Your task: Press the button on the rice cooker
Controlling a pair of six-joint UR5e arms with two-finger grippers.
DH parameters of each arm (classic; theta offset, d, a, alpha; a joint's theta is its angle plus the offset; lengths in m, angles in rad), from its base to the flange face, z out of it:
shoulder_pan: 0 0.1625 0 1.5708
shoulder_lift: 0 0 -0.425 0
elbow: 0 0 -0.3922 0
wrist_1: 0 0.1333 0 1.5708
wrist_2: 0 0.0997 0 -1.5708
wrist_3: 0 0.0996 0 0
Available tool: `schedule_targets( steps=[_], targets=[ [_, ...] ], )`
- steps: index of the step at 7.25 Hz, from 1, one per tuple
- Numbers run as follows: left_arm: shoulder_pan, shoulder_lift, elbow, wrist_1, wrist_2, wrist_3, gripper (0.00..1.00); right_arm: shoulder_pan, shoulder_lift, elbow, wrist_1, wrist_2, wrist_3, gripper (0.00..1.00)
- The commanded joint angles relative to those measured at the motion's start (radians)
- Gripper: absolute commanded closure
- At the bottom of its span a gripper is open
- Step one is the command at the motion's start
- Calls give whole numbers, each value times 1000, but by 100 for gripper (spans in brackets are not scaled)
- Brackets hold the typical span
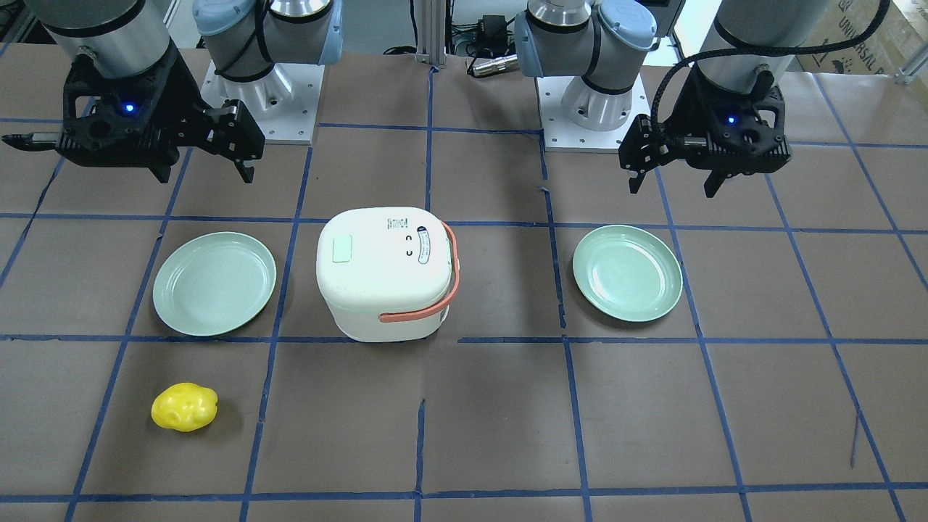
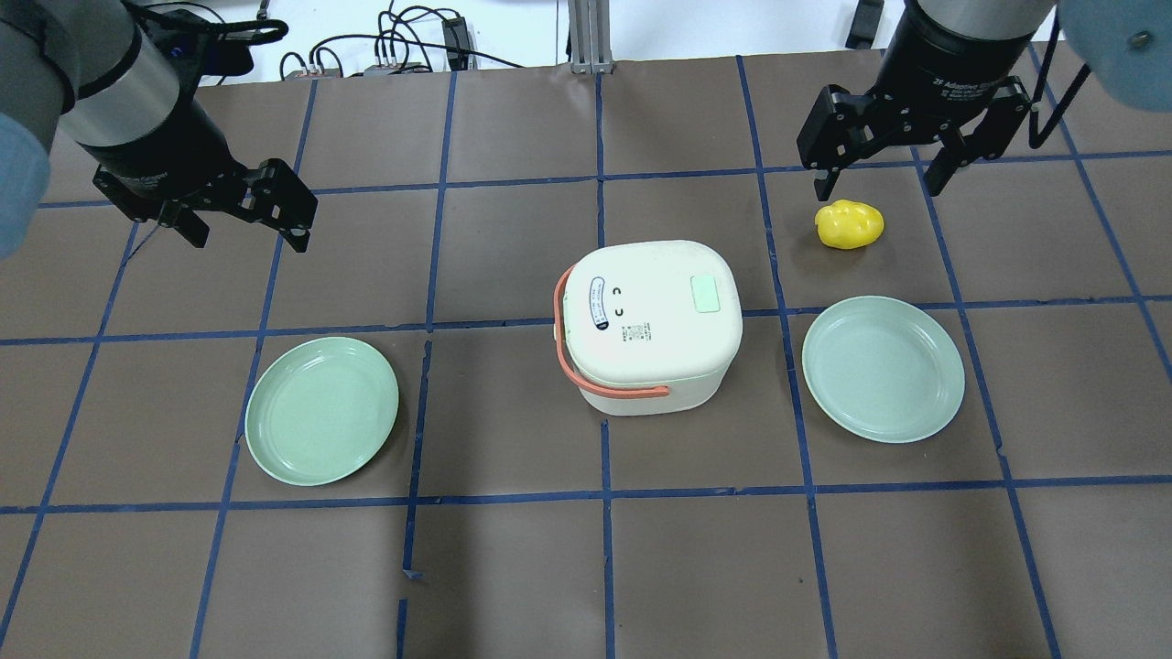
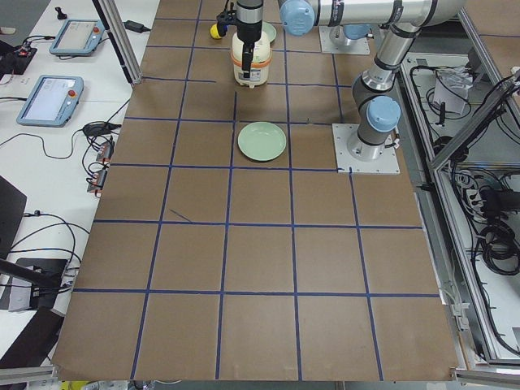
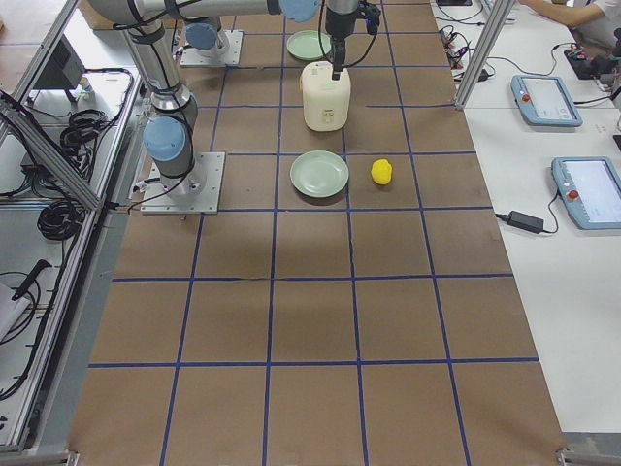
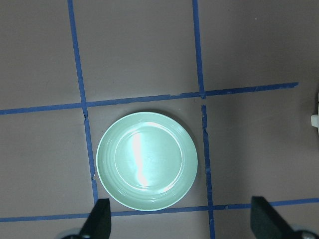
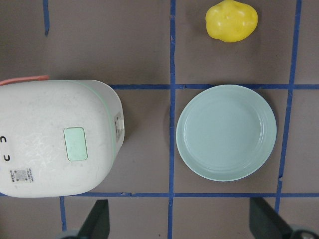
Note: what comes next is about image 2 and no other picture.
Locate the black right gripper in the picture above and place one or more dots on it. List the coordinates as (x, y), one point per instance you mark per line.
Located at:
(952, 62)

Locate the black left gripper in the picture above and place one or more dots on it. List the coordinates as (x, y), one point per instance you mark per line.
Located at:
(163, 139)

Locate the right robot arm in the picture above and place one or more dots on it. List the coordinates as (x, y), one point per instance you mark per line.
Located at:
(1124, 44)

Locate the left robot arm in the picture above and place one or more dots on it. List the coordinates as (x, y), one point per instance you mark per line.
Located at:
(119, 80)

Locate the black object top right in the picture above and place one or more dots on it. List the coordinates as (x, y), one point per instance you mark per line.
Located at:
(864, 25)

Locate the yellow toy fruit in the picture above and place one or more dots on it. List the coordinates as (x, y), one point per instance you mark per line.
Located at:
(848, 225)

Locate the green plate left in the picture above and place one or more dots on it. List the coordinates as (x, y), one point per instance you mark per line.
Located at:
(321, 411)

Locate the pale green plate right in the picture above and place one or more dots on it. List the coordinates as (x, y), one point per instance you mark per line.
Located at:
(883, 369)

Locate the black power adapter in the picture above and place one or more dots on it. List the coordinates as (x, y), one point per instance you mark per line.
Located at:
(458, 43)

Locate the aluminium frame post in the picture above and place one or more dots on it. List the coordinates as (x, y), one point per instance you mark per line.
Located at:
(590, 37)

